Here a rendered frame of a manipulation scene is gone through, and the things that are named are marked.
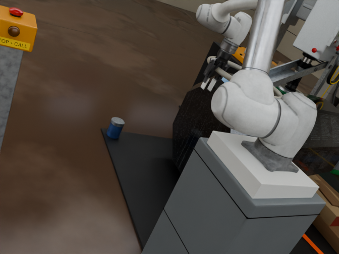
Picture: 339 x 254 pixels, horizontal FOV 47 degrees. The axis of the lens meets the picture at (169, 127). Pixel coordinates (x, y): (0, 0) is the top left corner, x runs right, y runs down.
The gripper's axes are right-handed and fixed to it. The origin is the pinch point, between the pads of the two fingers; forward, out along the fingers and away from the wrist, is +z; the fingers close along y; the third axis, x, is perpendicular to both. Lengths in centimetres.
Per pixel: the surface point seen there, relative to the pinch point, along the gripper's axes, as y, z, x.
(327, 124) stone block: 106, 0, -11
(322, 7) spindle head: 70, -64, 18
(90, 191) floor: -36, 86, 6
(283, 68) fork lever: 69, -20, 17
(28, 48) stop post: -109, -9, -44
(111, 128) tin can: -5, 73, 64
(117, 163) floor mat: -9, 81, 32
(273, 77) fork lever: 57, -13, 10
